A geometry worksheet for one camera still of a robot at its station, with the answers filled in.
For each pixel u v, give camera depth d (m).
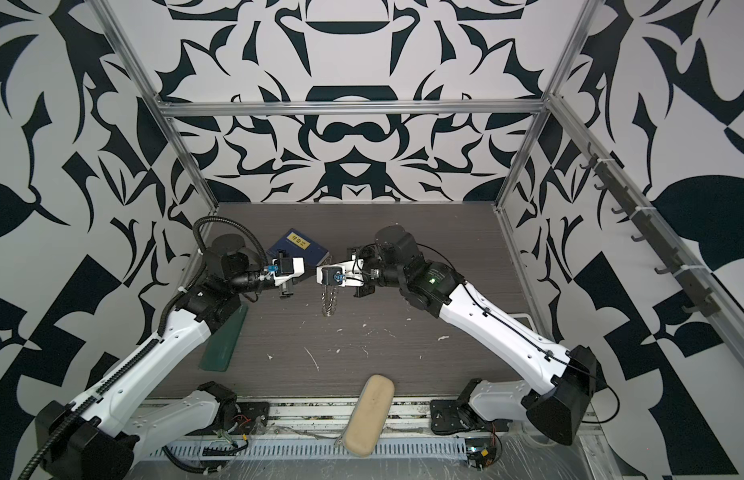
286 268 0.53
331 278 0.52
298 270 0.55
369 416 0.71
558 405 0.37
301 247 1.05
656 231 0.55
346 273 0.53
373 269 0.57
